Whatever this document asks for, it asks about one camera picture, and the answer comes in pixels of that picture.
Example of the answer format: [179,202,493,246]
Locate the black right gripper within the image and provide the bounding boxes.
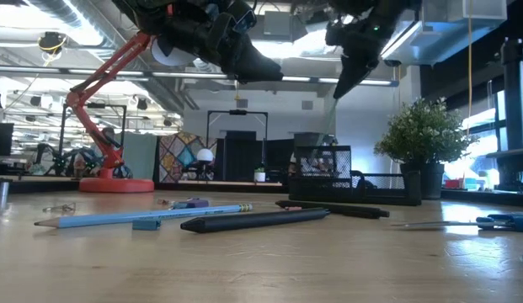
[325,0,423,100]

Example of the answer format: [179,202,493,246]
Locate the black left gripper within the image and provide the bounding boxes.
[167,0,284,83]

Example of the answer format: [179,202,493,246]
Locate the slim black pen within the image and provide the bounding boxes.
[275,199,391,220]

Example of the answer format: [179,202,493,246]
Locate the thick black marker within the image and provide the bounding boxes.
[179,207,332,235]

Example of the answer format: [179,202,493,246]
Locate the light blue pencil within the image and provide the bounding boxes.
[33,203,253,230]

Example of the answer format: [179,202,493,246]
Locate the blue-handled scissors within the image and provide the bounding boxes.
[390,213,523,234]

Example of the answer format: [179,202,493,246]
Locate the black mesh desk organizer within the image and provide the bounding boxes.
[287,145,423,207]

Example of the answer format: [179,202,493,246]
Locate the black partition panel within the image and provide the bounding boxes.
[216,130,296,183]

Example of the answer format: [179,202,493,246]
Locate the green potted plant black pot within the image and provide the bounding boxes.
[372,97,478,201]

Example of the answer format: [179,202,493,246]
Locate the white globe lamp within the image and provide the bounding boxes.
[195,147,216,181]

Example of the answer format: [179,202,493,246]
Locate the colourful patchwork panel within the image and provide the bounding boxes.
[158,131,219,183]

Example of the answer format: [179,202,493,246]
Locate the black metal column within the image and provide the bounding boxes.
[486,36,523,193]

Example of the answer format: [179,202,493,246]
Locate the red desk lamp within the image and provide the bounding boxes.
[65,31,199,194]

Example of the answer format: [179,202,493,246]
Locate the silver binder clip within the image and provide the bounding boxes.
[41,202,77,214]

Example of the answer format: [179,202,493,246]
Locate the black monitor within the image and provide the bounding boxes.
[0,122,15,157]

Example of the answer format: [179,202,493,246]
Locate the black ceiling camera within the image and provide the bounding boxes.
[36,30,69,56]

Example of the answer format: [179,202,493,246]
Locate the black aluminium table frame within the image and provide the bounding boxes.
[0,179,523,208]

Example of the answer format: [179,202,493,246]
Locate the silver metal post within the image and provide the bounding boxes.
[0,178,13,210]

